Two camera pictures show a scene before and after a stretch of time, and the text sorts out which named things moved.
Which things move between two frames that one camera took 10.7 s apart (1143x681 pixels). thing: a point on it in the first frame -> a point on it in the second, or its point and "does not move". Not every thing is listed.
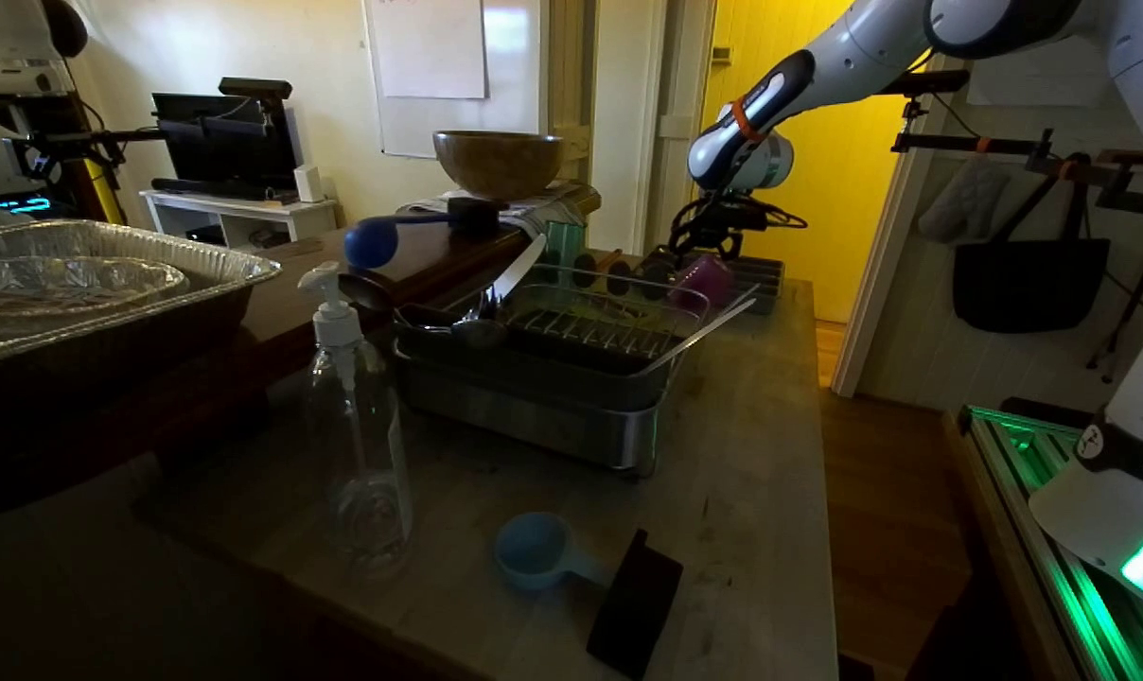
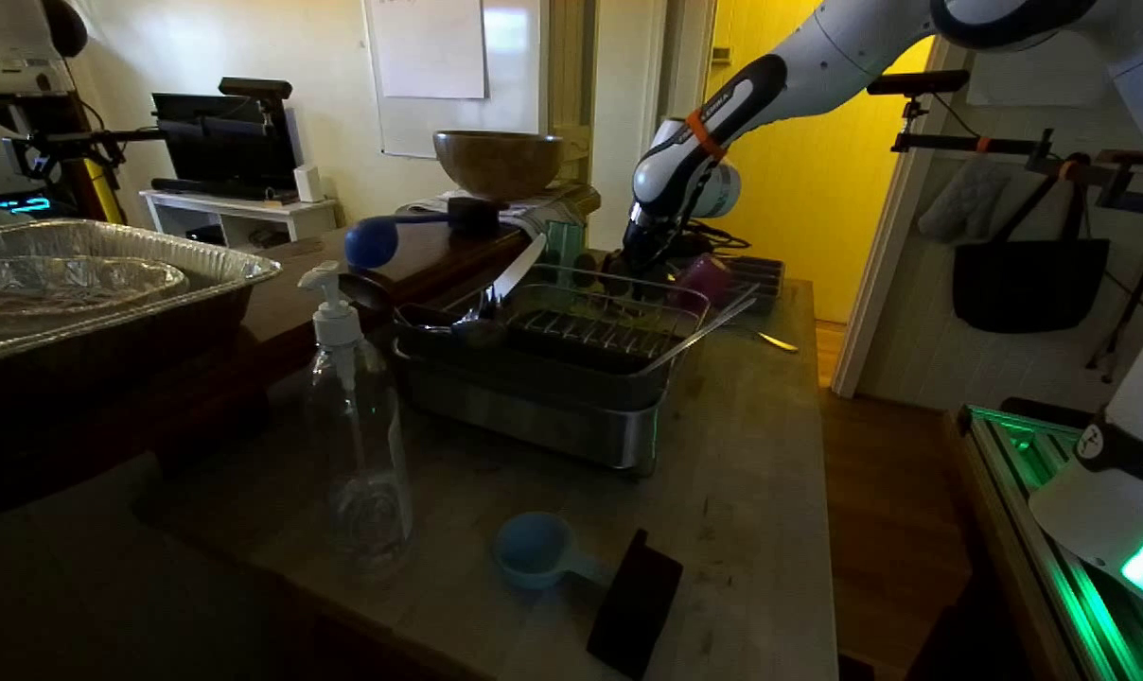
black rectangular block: [635, 611] does not move
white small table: [229, 216] does not move
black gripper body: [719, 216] -> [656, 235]
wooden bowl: [495, 164] does not move
